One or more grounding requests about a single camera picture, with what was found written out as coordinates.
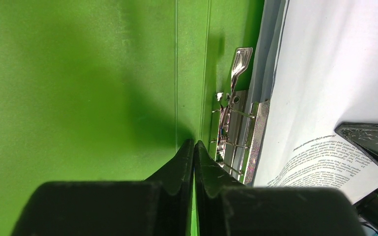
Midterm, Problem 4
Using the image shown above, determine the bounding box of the green plastic folder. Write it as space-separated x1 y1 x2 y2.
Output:
0 0 264 236

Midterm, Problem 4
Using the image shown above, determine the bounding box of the metal folder clip mechanism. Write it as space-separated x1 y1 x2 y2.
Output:
210 47 270 186

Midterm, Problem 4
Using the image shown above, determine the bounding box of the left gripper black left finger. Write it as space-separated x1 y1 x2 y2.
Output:
12 139 194 236

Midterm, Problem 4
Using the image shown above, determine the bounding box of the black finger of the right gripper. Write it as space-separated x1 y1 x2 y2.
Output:
335 122 378 166

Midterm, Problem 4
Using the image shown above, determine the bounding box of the printed paper sheet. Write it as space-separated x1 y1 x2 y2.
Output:
253 0 378 203

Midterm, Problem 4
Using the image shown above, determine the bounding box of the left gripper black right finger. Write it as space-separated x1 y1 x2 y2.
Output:
193 141 364 236

